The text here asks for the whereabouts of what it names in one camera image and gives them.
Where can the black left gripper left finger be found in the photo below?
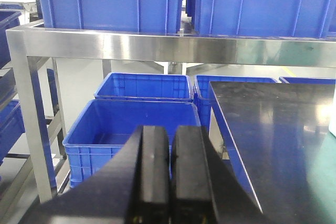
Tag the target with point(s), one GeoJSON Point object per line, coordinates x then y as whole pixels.
{"type": "Point", "coordinates": [132, 187]}

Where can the blue crate upper middle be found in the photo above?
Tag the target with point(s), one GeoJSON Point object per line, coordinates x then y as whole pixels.
{"type": "Point", "coordinates": [280, 18]}

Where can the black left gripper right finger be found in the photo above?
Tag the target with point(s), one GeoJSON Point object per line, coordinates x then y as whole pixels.
{"type": "Point", "coordinates": [203, 189]}

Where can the blue crate upper left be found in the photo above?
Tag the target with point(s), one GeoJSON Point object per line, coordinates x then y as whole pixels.
{"type": "Point", "coordinates": [141, 16]}

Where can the blue floor bin right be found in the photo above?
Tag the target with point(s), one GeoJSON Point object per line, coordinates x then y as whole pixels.
{"type": "Point", "coordinates": [202, 92]}

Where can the blue floor bin far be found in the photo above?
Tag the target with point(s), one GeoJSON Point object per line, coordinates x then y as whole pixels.
{"type": "Point", "coordinates": [145, 87]}

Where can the blue crate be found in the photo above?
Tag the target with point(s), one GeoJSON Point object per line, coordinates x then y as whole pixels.
{"type": "Point", "coordinates": [280, 18]}
{"type": "Point", "coordinates": [141, 16]}

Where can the blue floor bin near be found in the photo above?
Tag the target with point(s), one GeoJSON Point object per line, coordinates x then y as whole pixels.
{"type": "Point", "coordinates": [104, 126]}

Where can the blue floor bin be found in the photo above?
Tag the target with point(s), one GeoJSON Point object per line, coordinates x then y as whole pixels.
{"type": "Point", "coordinates": [104, 126]}
{"type": "Point", "coordinates": [202, 92]}
{"type": "Point", "coordinates": [145, 87]}

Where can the stainless steel shelf frame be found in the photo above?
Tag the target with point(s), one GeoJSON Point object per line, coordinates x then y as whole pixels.
{"type": "Point", "coordinates": [31, 45]}

